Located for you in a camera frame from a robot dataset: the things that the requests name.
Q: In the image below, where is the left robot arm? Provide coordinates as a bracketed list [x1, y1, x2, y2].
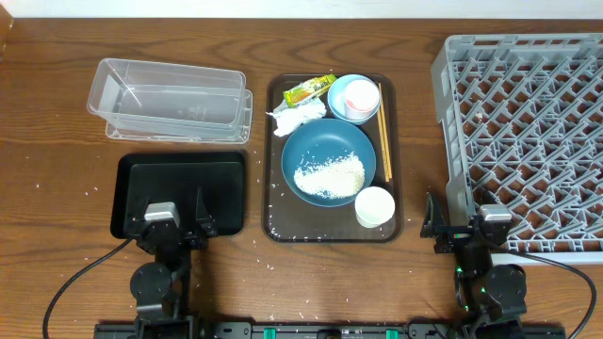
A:
[127, 189, 218, 338]

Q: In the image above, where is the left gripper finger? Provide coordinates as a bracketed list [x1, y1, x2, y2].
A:
[127, 193, 150, 221]
[195, 187, 214, 225]

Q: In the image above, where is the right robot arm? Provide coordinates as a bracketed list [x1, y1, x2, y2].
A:
[420, 193, 527, 338]

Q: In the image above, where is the black plastic bin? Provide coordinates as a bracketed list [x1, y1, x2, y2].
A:
[110, 151, 246, 239]

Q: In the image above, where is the green yellow snack wrapper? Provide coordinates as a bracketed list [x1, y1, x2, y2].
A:
[283, 73, 337, 108]

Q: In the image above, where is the crumpled white tissue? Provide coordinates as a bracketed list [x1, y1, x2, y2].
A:
[268, 98, 327, 137]

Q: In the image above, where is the pile of white rice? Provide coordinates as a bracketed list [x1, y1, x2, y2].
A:
[293, 153, 366, 200]

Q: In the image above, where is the white cup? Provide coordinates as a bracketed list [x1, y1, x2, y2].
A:
[354, 186, 396, 229]

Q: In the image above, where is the grey dishwasher rack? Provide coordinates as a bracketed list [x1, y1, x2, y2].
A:
[431, 33, 602, 265]

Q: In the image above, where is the clear plastic bin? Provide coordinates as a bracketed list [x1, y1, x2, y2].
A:
[87, 58, 253, 144]

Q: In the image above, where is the pink cup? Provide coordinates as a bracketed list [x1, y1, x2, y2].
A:
[344, 79, 380, 121]

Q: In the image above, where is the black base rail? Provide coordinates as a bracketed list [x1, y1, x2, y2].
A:
[93, 322, 565, 339]

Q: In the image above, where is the brown serving tray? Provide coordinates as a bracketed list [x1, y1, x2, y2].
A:
[262, 74, 404, 243]

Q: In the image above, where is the dark blue plate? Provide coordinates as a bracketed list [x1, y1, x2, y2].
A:
[281, 119, 376, 207]

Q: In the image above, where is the wooden chopstick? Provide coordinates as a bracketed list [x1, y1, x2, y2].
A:
[383, 98, 393, 182]
[377, 83, 392, 183]

